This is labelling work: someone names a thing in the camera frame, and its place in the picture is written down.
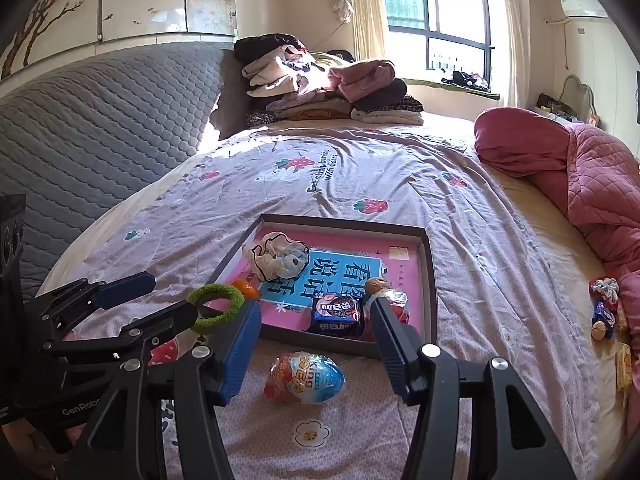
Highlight cream curtain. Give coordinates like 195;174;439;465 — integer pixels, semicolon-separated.
345;0;388;61

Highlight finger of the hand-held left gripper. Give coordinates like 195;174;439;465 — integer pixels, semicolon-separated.
35;271;157;331
42;301;201;362

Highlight white air conditioner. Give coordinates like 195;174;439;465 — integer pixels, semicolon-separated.
560;0;608;18

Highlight painted white wardrobe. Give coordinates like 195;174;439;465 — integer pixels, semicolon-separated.
0;0;238;81

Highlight grey cardboard box tray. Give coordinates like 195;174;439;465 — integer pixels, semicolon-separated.
205;214;438;359

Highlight pink and blue book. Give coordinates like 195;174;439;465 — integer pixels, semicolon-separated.
222;230;426;346

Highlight small blue snack packet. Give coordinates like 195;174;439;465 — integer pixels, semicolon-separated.
592;301;617;333

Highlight green fuzzy ring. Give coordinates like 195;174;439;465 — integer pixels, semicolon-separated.
187;284;246;335

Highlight pink quilted blanket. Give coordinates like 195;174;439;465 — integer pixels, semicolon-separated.
472;107;640;441

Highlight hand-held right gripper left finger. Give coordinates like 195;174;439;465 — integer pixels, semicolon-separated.
70;301;263;480

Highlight blue cookie packet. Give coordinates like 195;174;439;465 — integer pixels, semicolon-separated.
306;292;364;337

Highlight yellow snack packet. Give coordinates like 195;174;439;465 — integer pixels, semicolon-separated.
615;342;633;393

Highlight grey quilted headboard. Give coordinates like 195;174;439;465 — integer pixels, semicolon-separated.
0;42;251;281

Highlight blue toy egg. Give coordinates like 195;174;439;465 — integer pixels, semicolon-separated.
263;351;346;406

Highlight white dotted hair scrunchie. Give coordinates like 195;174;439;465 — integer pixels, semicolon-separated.
242;231;309;282

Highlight person's left hand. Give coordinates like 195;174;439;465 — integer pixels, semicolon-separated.
0;422;63;480

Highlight window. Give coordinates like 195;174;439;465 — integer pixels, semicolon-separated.
377;0;501;98

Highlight heart-shaped mirror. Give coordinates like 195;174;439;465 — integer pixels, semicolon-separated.
560;75;596;123

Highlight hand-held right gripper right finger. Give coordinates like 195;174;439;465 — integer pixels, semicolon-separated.
369;297;566;480

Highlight red toy egg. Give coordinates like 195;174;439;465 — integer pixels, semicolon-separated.
367;287;412;331

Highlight pile of folded clothes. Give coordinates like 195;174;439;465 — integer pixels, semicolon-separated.
234;33;426;128

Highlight dark clothes on windowsill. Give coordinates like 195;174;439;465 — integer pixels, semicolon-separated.
440;70;491;93

